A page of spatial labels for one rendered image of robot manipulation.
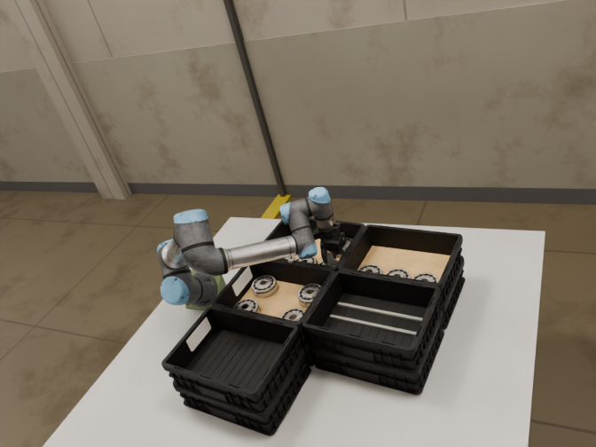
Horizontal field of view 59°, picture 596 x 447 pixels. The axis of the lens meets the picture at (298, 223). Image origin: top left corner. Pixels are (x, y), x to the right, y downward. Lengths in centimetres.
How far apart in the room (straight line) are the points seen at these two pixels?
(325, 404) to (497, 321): 69
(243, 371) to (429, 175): 240
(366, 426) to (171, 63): 325
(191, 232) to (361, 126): 223
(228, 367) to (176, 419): 27
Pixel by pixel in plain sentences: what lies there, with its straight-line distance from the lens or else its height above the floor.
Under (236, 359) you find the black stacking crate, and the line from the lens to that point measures 196.
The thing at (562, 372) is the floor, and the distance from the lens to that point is 287.
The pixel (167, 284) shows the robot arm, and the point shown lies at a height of 95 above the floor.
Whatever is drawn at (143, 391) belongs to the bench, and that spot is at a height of 70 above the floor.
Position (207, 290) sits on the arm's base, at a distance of 232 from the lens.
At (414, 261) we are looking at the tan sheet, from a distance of 216.
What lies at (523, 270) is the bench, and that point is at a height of 70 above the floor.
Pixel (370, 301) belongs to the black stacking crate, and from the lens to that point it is 201.
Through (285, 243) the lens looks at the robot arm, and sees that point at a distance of 192.
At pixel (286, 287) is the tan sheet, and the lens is 217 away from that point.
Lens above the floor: 219
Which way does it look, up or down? 33 degrees down
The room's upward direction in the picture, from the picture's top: 16 degrees counter-clockwise
